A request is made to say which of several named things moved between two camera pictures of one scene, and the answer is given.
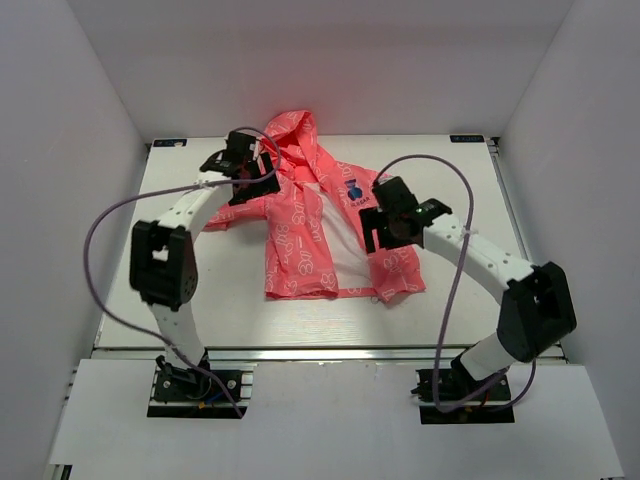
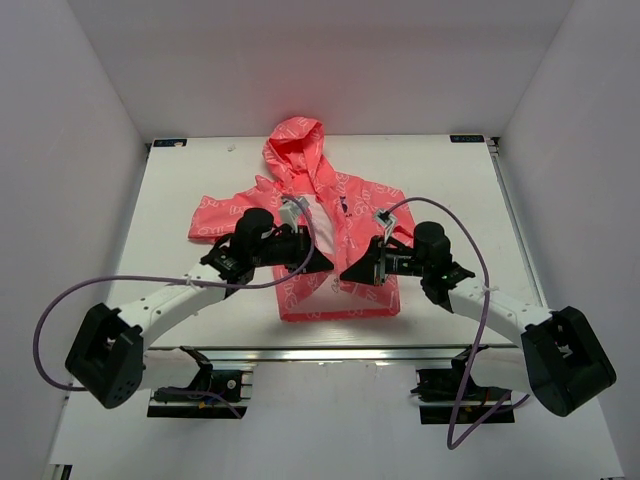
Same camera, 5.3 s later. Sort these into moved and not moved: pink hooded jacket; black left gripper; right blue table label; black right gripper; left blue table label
Moved: pink hooded jacket; black left gripper; black right gripper
Not moved: right blue table label; left blue table label
